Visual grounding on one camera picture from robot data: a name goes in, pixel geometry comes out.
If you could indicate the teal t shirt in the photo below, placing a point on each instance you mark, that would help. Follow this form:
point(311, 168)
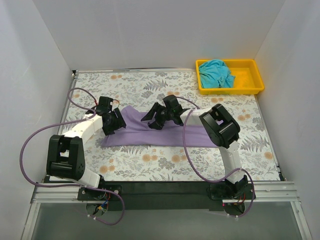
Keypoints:
point(215, 74)

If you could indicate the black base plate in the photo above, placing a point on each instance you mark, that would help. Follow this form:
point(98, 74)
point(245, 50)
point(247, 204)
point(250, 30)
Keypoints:
point(165, 195)

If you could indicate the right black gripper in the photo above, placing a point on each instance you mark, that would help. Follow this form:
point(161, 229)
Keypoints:
point(160, 114)

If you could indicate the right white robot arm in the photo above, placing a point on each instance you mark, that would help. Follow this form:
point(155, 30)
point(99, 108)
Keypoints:
point(221, 129)

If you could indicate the purple t shirt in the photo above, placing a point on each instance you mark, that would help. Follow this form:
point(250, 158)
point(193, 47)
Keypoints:
point(138, 133)

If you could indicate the yellow plastic bin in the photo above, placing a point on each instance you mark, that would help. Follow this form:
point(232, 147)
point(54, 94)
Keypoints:
point(247, 81)

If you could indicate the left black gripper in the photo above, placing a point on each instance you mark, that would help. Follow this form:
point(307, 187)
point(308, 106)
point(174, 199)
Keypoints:
point(118, 120)

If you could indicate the floral table mat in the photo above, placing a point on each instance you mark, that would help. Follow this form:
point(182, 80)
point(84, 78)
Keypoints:
point(141, 89)

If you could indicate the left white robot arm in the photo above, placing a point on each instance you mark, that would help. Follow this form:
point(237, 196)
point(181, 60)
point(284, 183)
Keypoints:
point(66, 155)

